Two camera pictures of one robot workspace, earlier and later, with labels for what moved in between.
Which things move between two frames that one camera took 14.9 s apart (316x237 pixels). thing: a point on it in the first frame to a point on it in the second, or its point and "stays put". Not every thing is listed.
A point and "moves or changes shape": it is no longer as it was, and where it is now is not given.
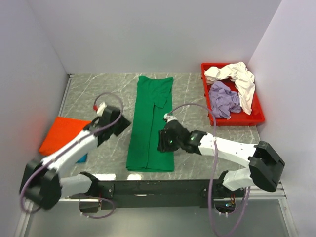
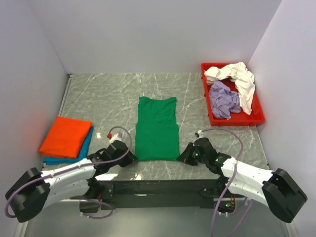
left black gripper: x=121 y=124 to x=127 y=159
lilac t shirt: x=223 y=100 stays put
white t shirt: x=243 y=77 stays put
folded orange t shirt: x=63 y=129 stays put
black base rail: x=152 y=194 stays put
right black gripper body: x=163 y=141 to x=186 y=155
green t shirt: x=153 y=104 moves or changes shape
